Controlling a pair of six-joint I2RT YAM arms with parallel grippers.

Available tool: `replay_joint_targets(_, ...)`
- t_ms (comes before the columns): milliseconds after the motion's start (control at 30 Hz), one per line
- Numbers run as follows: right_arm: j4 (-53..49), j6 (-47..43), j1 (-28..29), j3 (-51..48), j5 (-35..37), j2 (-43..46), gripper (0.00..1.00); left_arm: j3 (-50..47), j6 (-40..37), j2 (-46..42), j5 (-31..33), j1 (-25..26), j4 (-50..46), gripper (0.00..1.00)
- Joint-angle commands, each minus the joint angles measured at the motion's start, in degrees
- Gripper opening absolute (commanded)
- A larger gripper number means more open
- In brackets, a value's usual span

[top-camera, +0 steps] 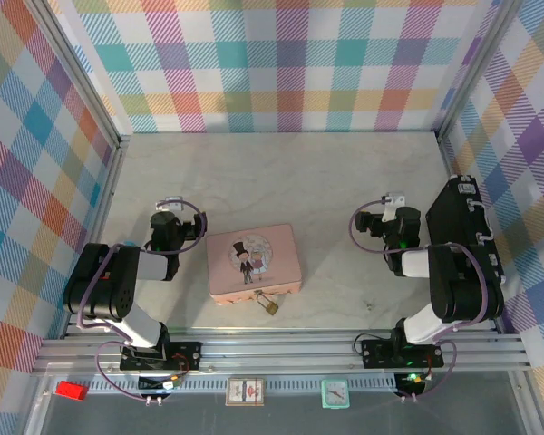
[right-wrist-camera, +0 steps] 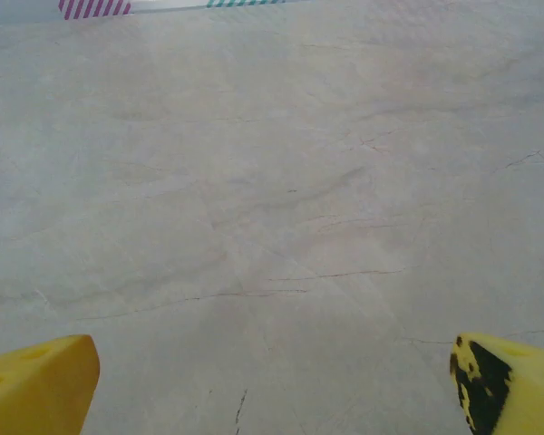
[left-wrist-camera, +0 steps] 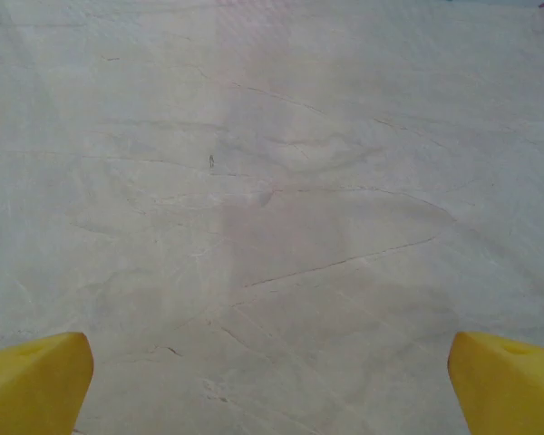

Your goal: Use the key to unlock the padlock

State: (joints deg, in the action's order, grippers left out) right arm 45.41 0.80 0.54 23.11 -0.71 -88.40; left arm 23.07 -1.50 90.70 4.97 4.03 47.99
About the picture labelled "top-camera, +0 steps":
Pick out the pink tin box with cartoon couple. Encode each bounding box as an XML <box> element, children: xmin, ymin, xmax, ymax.
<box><xmin>206</xmin><ymin>222</ymin><xmax>304</xmax><ymax>308</ymax></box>

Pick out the brass padlock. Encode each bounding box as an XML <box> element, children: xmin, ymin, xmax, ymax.
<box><xmin>253</xmin><ymin>289</ymin><xmax>281</xmax><ymax>317</ymax></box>

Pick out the small controller board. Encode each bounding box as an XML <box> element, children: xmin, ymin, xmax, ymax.
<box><xmin>138</xmin><ymin>374</ymin><xmax>185</xmax><ymax>392</ymax></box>
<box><xmin>393</xmin><ymin>372</ymin><xmax>430</xmax><ymax>392</ymax></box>

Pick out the teal square clock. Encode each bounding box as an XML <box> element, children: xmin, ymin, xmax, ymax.
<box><xmin>320</xmin><ymin>378</ymin><xmax>350</xmax><ymax>410</ymax></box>

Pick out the playing card box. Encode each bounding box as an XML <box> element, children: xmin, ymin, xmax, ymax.
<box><xmin>225</xmin><ymin>377</ymin><xmax>267</xmax><ymax>408</ymax></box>

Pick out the red block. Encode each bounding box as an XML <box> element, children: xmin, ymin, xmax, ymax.
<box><xmin>55</xmin><ymin>381</ymin><xmax>91</xmax><ymax>401</ymax></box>

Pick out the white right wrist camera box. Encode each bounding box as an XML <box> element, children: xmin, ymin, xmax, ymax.
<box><xmin>380</xmin><ymin>192</ymin><xmax>407</xmax><ymax>221</ymax></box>

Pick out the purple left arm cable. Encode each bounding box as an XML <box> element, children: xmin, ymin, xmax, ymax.
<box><xmin>75</xmin><ymin>194</ymin><xmax>209</xmax><ymax>403</ymax></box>

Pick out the aluminium side rail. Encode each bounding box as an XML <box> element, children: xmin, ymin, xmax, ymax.
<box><xmin>63</xmin><ymin>135</ymin><xmax>128</xmax><ymax>339</ymax></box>
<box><xmin>437</xmin><ymin>133</ymin><xmax>463</xmax><ymax>182</ymax></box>

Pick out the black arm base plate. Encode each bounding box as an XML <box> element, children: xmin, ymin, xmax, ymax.
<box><xmin>361</xmin><ymin>337</ymin><xmax>445</xmax><ymax>369</ymax></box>
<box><xmin>119</xmin><ymin>342</ymin><xmax>203</xmax><ymax>372</ymax></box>

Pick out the aluminium front rail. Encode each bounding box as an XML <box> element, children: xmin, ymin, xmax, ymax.
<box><xmin>31</xmin><ymin>325</ymin><xmax>544</xmax><ymax>377</ymax></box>

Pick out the aluminium corner post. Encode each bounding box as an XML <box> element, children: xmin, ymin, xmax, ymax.
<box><xmin>24</xmin><ymin>0</ymin><xmax>132</xmax><ymax>149</ymax></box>
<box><xmin>434</xmin><ymin>0</ymin><xmax>525</xmax><ymax>137</ymax></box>

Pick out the slotted grey cable duct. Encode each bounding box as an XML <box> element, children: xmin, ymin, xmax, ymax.
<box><xmin>85</xmin><ymin>378</ymin><xmax>398</xmax><ymax>394</ymax></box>

